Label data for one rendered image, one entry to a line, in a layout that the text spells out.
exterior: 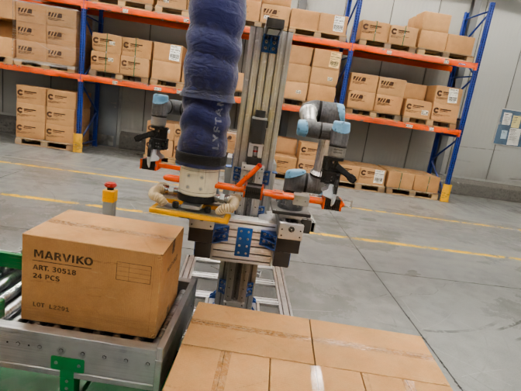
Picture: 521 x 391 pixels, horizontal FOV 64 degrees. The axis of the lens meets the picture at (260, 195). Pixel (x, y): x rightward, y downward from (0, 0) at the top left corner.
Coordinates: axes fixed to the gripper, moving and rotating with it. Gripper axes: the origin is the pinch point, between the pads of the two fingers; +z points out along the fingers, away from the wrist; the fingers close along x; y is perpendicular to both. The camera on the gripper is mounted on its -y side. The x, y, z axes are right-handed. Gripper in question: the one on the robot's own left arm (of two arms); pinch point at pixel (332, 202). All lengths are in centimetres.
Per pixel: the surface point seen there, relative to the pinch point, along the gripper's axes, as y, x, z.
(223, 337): 39, 10, 69
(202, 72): 61, 13, -46
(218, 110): 54, 9, -32
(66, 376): 99, 36, 83
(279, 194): 23.7, 3.5, -0.4
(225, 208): 45.4, 13.1, 7.1
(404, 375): -44, 15, 69
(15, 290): 146, -1, 70
